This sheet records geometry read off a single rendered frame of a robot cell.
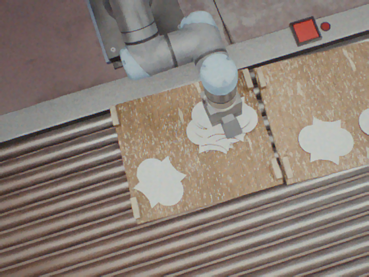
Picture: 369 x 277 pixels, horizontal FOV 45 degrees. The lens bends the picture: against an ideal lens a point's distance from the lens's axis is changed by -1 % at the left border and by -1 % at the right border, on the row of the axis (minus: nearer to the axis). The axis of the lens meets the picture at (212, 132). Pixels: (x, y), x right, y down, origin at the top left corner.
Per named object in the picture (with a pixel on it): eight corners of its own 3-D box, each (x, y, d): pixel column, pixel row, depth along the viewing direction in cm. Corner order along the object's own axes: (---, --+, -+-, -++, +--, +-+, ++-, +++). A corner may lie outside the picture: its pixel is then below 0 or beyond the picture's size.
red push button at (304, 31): (292, 26, 136) (292, 24, 135) (310, 21, 136) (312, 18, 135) (298, 44, 134) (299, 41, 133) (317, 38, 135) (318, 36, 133)
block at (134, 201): (131, 199, 123) (129, 198, 120) (138, 197, 123) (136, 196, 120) (136, 220, 121) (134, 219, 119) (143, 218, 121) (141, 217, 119)
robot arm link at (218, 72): (228, 43, 92) (244, 80, 90) (229, 64, 103) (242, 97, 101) (192, 55, 92) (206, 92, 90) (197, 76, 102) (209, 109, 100)
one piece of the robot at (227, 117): (215, 131, 101) (218, 148, 117) (252, 115, 101) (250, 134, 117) (195, 85, 104) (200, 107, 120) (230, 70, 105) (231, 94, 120)
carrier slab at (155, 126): (111, 107, 132) (110, 105, 130) (246, 70, 133) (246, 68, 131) (138, 225, 122) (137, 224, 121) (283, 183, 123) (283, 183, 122)
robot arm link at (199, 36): (161, 20, 96) (178, 64, 93) (211, 3, 97) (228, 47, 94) (166, 37, 104) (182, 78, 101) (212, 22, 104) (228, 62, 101)
